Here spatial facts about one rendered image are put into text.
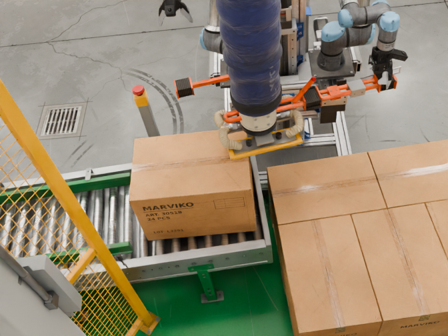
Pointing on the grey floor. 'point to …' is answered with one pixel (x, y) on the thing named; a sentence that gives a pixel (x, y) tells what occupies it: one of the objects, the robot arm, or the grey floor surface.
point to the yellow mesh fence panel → (19, 125)
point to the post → (147, 114)
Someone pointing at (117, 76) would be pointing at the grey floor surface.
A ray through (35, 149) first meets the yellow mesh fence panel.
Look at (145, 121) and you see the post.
